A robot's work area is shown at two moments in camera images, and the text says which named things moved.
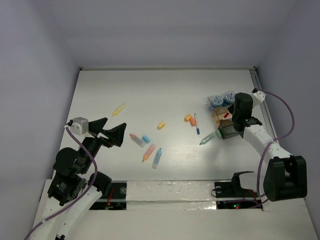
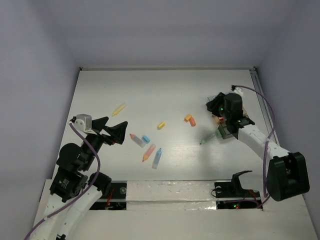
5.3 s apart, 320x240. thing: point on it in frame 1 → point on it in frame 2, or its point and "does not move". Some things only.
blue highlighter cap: [146, 138] does not move
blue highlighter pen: [156, 159] does not move
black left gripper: [116, 134] does not move
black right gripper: [231, 108] → [211, 106]
